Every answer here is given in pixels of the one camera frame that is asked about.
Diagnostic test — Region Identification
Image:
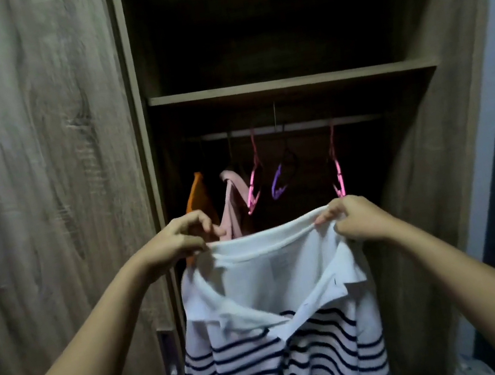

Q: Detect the person's left hand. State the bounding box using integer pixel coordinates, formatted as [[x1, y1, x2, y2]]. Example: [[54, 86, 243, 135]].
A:
[[133, 206, 232, 279]]

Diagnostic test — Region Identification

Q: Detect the person's right hand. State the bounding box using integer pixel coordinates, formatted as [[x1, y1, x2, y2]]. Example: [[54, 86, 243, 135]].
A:
[[310, 189, 399, 249]]

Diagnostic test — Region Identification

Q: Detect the pink plastic hanger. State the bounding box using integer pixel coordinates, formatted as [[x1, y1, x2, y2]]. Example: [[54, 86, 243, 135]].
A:
[[322, 122, 348, 200], [235, 128, 271, 216]]

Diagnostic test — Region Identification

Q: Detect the orange t-shirt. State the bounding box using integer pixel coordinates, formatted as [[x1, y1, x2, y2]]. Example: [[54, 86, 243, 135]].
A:
[[173, 169, 227, 268]]

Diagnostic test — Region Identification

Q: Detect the pink shirt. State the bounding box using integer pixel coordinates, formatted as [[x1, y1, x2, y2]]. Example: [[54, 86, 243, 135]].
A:
[[211, 166, 258, 241]]

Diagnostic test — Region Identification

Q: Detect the purple plastic hanger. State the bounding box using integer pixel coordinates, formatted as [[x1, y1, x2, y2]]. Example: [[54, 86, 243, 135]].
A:
[[267, 162, 290, 202]]

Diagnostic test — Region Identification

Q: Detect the white striped shirt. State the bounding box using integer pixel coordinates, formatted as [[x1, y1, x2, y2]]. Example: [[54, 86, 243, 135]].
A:
[[159, 198, 393, 375]]

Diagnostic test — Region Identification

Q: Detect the wooden wardrobe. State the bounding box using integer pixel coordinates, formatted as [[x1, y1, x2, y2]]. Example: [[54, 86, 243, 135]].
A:
[[0, 0, 495, 375]]

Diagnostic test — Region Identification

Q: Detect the person's left forearm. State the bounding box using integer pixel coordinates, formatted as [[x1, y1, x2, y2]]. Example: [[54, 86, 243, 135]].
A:
[[0, 252, 184, 375]]

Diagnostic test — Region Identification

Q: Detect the person's right forearm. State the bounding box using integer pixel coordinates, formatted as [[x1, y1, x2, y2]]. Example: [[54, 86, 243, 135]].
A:
[[381, 202, 495, 375]]

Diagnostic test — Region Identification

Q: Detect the recessed metal door handle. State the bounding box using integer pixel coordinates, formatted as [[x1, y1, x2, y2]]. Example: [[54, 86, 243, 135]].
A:
[[156, 327, 184, 375]]

